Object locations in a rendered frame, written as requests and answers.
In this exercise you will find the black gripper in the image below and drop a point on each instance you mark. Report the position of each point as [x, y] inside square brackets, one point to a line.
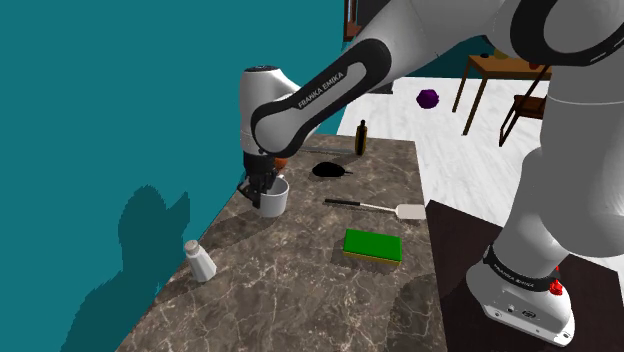
[257, 168]

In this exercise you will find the white cup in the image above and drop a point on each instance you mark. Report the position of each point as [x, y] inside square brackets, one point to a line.
[276, 199]

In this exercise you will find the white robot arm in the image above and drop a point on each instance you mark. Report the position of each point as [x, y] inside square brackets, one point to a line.
[560, 161]

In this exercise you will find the orange round fruit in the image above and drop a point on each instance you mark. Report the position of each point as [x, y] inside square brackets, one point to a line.
[280, 163]

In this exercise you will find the black pan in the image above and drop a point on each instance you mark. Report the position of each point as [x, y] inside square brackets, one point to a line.
[327, 169]

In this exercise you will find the white salt shaker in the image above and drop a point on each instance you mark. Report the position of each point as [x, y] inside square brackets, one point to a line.
[200, 263]

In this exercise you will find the dark olive bottle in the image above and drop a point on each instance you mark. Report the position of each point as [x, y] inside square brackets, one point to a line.
[360, 139]

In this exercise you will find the green and yellow sponge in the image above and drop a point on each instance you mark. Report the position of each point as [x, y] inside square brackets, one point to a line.
[372, 245]

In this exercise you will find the purple ball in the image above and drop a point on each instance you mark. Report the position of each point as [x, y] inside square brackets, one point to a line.
[427, 98]

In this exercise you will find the dark robot stand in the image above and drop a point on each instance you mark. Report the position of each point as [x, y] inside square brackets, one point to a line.
[468, 273]

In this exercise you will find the brown wooden table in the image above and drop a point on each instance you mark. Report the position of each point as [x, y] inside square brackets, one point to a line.
[492, 68]

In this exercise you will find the brown wooden chair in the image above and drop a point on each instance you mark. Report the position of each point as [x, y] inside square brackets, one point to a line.
[529, 105]

